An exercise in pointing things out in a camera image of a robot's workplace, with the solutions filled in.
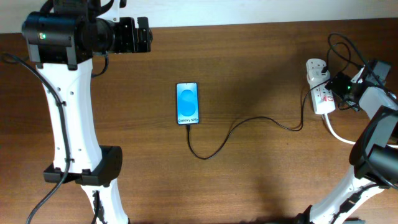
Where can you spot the white USB charger plug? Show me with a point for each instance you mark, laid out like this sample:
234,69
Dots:
315,76

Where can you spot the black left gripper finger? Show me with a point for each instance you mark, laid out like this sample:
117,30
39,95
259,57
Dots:
144,30
144,46

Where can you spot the blue screen Galaxy smartphone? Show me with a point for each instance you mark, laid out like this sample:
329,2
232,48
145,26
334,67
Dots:
187,103

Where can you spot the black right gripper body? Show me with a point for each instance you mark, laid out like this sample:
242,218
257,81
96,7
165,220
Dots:
341,85

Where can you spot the white power strip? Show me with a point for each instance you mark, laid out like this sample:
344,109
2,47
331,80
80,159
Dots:
323,101

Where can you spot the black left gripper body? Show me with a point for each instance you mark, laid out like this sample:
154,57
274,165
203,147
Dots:
125,35

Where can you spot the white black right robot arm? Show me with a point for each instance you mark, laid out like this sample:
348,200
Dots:
373,162

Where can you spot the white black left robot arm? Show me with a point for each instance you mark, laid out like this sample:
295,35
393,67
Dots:
62,39

